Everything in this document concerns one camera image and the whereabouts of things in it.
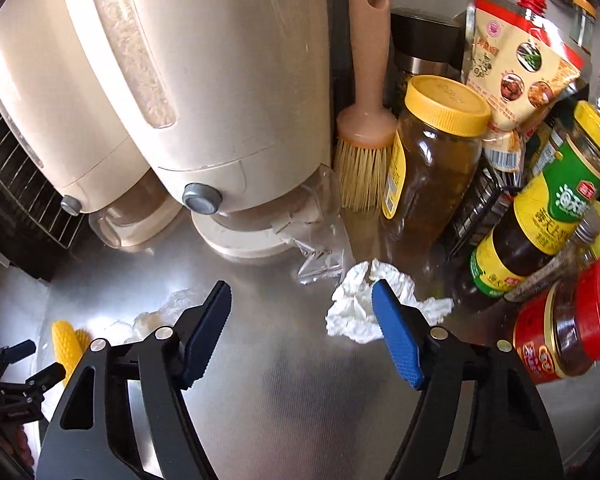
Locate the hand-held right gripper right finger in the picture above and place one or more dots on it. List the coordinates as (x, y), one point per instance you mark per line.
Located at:
(397, 335)

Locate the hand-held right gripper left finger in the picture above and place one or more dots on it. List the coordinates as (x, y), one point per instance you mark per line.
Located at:
(205, 335)

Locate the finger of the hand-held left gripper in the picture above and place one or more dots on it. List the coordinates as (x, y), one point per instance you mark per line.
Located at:
(20, 348)
(49, 373)

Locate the yellow foam fruit net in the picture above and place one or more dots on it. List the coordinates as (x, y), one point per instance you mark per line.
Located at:
(70, 347)

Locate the clear plastic film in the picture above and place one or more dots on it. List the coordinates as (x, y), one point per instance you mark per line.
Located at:
(167, 307)

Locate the white tissue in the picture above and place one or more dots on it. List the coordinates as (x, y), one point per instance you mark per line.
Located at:
(355, 305)

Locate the clear plastic bag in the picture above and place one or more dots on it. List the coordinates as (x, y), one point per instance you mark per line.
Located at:
(320, 240)

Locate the black ribbed object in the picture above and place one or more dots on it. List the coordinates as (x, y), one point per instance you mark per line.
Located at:
(480, 210)

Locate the jar with red lid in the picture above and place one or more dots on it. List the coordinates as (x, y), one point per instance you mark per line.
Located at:
(565, 325)

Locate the dark sauce bottle green cap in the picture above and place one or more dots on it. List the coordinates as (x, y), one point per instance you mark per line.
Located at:
(525, 220)

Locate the spice grinder with metal cap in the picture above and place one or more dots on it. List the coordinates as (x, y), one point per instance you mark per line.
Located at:
(555, 262)

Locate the amber jar with yellow lid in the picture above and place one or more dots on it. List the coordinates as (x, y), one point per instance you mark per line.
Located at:
(430, 160)

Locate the white rice dispenser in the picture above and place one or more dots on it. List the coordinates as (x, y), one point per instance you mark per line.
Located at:
(30, 110)
(220, 75)

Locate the green label jar yellow lid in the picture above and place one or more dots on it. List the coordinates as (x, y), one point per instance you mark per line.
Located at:
(597, 140)

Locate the sauce pouch with red cap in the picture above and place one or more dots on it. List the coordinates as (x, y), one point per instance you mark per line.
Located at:
(520, 70)

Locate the jar with black lid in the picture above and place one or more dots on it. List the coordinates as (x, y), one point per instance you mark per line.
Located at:
(422, 35)

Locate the group of condiment bottles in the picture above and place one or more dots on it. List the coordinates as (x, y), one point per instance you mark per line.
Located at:
(585, 25)

